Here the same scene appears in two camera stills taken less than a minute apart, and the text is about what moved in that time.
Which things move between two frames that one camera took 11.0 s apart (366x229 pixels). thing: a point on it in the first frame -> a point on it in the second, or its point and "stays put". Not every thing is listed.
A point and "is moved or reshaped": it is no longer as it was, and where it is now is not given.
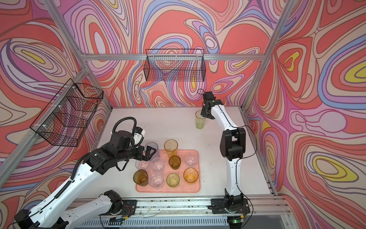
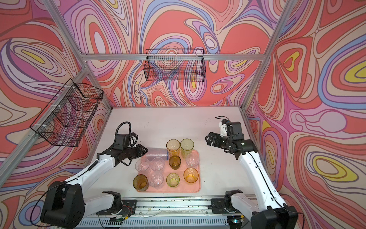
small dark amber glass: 174,161 stays put
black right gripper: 203,113 -> 217,138
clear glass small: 191,159 stays put
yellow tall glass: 171,147 stays put
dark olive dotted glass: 140,177 is moved or reshaped
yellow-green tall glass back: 200,120 -> 187,145
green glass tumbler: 172,180 stays put
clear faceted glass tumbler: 142,164 stays put
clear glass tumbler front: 156,180 stays put
